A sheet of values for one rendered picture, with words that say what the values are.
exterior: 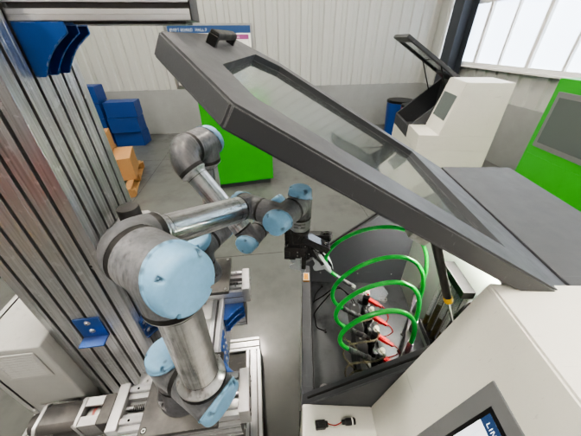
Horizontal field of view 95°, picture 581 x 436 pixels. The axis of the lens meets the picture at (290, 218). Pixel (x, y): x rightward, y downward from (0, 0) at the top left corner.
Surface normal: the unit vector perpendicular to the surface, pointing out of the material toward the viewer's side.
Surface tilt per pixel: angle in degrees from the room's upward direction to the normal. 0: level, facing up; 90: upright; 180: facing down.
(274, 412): 0
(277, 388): 0
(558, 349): 0
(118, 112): 90
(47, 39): 90
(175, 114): 90
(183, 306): 82
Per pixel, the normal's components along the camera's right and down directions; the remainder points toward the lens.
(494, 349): -0.97, -0.22
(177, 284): 0.85, 0.17
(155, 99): 0.13, 0.55
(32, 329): -0.01, -0.83
